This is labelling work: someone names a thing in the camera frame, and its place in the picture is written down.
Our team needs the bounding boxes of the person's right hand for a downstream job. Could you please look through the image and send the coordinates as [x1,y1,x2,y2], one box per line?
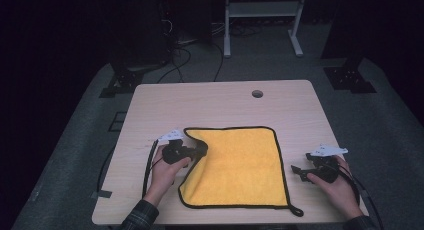
[306,155,363,221]

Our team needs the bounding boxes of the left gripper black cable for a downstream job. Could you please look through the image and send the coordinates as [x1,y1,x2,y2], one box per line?
[141,139,164,200]

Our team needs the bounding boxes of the white metal stand frame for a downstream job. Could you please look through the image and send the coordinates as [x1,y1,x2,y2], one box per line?
[223,0,308,59]

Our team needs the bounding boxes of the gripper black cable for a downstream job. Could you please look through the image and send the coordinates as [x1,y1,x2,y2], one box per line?
[141,139,164,200]
[334,163,362,206]

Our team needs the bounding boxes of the black floor cable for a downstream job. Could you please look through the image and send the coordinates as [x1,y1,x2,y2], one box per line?
[156,47,193,85]
[212,42,225,83]

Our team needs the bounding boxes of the person's left hand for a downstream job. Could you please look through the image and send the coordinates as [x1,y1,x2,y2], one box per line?
[142,145,193,207]

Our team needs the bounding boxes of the yellow and dark grey towel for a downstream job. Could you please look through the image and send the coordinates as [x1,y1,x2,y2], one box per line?
[177,125,305,218]

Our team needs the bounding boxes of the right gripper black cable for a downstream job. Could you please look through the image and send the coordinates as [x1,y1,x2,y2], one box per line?
[334,163,362,206]

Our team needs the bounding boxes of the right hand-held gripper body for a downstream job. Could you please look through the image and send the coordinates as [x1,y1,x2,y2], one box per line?
[305,143,349,185]

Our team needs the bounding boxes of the bundle of dark cables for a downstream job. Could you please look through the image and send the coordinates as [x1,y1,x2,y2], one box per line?
[229,22,264,38]

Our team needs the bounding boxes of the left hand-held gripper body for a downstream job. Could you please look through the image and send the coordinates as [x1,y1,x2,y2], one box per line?
[157,129,195,166]

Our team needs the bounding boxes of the black metal stand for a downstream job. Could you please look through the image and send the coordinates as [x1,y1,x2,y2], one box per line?
[98,0,173,99]
[320,0,378,95]

